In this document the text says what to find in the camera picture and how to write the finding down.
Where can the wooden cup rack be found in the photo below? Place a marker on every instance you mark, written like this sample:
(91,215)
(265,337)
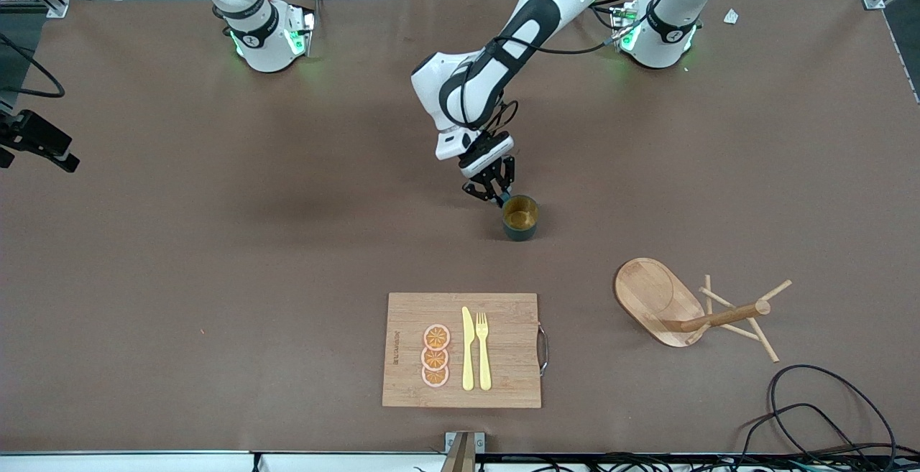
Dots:
(654,292)

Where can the yellow plastic knife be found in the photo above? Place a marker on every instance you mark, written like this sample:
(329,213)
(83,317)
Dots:
(468,357)

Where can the metal bracket with post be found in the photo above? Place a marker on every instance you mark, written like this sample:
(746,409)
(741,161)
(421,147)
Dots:
(463,450)

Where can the yellow plastic fork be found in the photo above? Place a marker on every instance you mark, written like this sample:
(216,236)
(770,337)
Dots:
(484,364)

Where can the orange slice toy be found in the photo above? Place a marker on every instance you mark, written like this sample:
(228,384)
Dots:
(435,377)
(436,337)
(434,358)

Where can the bamboo cutting board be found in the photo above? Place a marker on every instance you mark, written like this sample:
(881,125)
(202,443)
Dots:
(503,386)

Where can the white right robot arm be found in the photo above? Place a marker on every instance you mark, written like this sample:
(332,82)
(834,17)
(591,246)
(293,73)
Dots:
(262,41)

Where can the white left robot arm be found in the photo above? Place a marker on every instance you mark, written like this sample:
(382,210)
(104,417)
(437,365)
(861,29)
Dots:
(460,91)

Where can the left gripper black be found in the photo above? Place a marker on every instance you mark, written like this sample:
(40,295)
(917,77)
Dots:
(494,176)

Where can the white table edge rail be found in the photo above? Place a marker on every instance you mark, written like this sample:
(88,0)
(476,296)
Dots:
(144,463)

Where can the small white paper scrap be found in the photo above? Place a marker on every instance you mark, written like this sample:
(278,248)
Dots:
(731,16)

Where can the dark green mug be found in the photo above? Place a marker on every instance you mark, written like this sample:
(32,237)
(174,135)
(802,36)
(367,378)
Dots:
(521,231)

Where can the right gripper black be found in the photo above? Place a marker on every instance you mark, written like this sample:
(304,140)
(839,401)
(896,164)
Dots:
(9,135)

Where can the brown table cover mat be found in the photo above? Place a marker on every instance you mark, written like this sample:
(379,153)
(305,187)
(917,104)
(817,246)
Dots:
(287,242)

